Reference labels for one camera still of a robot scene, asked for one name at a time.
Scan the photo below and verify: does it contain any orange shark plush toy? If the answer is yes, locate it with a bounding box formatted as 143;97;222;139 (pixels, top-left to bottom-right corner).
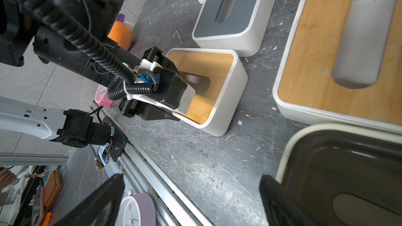
108;14;133;51

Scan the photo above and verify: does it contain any brown lid tissue box front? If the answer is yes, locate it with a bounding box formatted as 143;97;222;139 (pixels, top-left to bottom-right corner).
276;123;402;226

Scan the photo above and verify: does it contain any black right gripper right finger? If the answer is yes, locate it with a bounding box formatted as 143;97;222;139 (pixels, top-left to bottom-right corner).
259;175;323;226

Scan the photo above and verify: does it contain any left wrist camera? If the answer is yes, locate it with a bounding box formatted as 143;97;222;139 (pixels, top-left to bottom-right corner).
124;59;196;115

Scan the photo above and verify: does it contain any bamboo lid tissue box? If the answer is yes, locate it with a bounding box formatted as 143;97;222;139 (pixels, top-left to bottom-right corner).
273;0;402;134
166;48;248;137

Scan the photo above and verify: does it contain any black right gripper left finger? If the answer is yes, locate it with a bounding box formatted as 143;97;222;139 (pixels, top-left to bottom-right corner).
54;174;125;226

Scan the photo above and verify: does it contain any pink alarm clock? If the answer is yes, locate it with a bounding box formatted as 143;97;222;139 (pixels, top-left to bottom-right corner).
95;85;114;108

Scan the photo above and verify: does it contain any grey lid tissue box front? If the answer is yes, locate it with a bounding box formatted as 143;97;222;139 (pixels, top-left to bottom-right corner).
192;0;275;57

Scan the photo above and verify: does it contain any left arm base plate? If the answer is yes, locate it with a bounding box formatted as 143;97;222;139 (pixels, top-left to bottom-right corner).
103;116;129;162

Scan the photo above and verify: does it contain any black corrugated left cable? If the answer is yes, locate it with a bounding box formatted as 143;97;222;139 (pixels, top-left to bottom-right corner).
6;0;158;101

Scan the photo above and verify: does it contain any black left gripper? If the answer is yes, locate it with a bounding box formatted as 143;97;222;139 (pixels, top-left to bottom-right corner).
119;46;180;121

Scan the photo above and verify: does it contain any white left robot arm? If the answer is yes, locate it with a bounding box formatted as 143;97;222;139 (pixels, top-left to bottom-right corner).
1;0;186;120

